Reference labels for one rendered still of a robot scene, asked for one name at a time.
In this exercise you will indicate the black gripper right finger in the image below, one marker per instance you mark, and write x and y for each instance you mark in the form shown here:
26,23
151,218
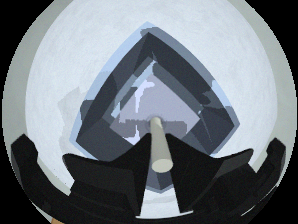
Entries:
194,172

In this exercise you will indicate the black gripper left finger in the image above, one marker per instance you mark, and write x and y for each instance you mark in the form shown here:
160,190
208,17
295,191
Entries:
126,174

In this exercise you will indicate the grey cylindrical peg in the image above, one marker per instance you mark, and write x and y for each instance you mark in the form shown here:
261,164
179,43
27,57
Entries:
161,158

